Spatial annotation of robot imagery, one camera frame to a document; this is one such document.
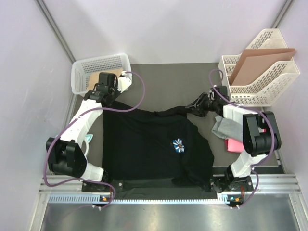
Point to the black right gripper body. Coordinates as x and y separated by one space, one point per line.
209 105

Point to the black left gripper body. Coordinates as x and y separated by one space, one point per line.
114 92

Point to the black t shirt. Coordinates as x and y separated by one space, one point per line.
143 145

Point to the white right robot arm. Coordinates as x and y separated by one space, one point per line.
256 131

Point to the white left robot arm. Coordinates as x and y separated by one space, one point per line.
65 155

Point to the grey t shirt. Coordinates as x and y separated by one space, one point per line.
227 129

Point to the white perforated plastic basket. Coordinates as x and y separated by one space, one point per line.
82 69

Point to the teal cat ear headphones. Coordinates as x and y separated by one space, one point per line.
87 140

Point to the pink t shirt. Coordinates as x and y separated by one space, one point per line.
234 146

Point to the white plastic file organizer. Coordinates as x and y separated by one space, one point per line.
267 88

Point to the brown cardboard folder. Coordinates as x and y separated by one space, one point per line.
254 62

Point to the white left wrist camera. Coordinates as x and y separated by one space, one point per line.
124 81

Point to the white slotted cable duct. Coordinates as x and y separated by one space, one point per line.
103 199

